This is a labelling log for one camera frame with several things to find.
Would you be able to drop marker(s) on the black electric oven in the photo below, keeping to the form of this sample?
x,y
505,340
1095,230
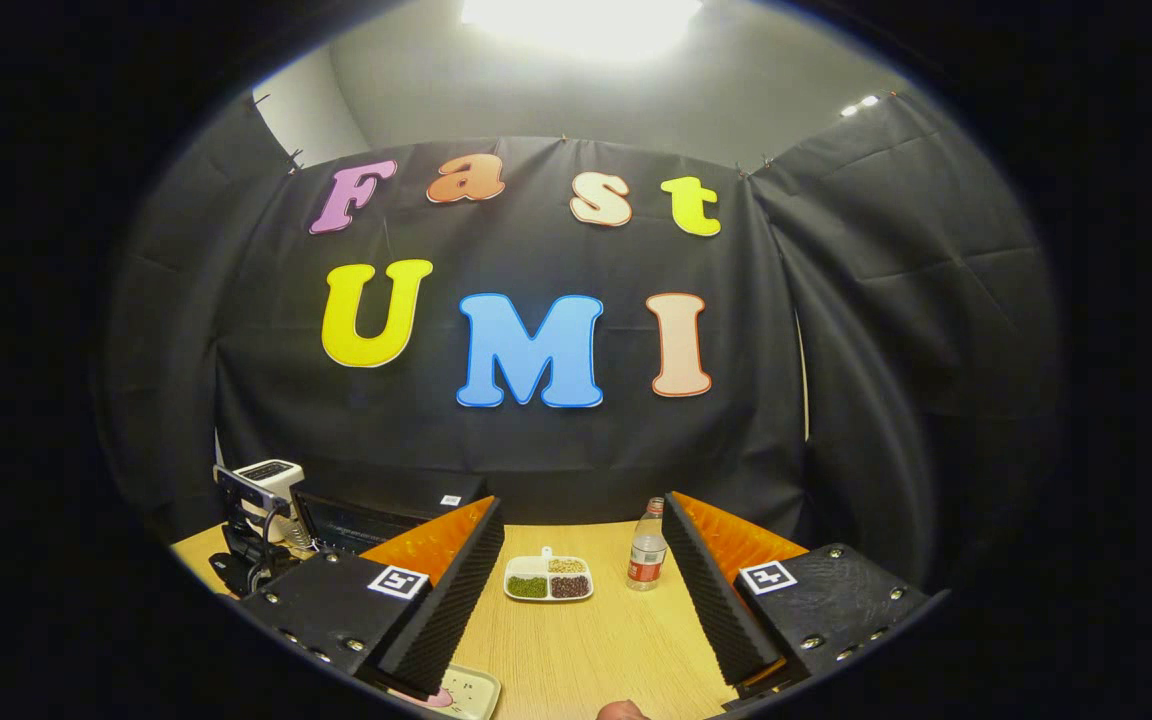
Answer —
x,y
366,520

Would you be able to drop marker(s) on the black backdrop cloth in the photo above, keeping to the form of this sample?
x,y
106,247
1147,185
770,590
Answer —
x,y
536,250

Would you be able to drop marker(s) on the large ceiling light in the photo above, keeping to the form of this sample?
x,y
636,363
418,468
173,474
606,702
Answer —
x,y
581,25

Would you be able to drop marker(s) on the small ceiling light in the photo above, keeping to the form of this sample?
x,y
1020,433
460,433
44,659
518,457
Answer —
x,y
859,105

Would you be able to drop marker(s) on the clear plastic water bottle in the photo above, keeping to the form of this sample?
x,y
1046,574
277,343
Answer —
x,y
646,560

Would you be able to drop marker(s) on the white toaster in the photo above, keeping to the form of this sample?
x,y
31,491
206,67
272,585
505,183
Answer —
x,y
286,480

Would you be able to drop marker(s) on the cream square plate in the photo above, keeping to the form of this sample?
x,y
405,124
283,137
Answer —
x,y
476,692

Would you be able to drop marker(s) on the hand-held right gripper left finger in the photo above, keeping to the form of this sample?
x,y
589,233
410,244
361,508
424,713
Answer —
x,y
456,610

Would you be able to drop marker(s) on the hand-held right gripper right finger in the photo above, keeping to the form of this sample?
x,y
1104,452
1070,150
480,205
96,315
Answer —
x,y
721,600

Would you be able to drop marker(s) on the white divided dish of beans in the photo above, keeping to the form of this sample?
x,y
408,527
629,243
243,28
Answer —
x,y
526,588

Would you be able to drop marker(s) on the pink ham slice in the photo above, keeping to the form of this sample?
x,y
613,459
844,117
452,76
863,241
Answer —
x,y
434,699

